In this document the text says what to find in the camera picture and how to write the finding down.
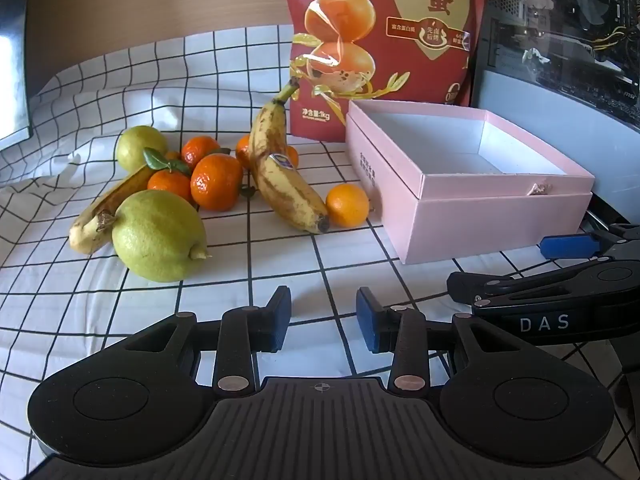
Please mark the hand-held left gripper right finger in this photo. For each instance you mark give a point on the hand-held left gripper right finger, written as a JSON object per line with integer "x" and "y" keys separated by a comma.
{"x": 367, "y": 321}

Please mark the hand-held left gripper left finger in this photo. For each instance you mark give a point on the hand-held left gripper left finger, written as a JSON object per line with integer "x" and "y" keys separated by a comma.
{"x": 277, "y": 321}

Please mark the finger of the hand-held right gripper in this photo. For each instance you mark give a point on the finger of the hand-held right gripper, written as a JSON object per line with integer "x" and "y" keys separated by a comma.
{"x": 550, "y": 285}
{"x": 570, "y": 246}

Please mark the pink cardboard box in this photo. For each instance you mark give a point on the pink cardboard box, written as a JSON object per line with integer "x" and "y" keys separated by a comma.
{"x": 450, "y": 215}

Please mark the spotted banana with sticker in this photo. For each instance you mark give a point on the spotted banana with sticker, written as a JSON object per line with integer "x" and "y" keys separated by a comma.
{"x": 280, "y": 180}

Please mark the large green lemon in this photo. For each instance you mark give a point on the large green lemon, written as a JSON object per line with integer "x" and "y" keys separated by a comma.
{"x": 157, "y": 240}

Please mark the large tangerine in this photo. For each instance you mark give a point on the large tangerine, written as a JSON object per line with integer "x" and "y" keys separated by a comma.
{"x": 216, "y": 182}

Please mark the small green lemon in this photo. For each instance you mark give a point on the small green lemon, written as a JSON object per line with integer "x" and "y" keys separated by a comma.
{"x": 140, "y": 147}

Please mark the white checked cloth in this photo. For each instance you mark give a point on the white checked cloth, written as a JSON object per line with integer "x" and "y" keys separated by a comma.
{"x": 350, "y": 270}

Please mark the smooth tangerine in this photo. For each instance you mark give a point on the smooth tangerine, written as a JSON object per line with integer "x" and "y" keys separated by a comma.
{"x": 347, "y": 205}

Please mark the small tangerine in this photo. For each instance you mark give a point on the small tangerine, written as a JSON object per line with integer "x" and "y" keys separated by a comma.
{"x": 242, "y": 150}

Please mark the computer case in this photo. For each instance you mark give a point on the computer case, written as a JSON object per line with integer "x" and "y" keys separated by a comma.
{"x": 550, "y": 35}

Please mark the red snack bag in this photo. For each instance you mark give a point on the red snack bag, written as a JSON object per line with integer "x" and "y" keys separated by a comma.
{"x": 425, "y": 35}

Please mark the dark monitor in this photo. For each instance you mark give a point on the dark monitor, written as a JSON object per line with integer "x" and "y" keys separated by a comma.
{"x": 10, "y": 60}

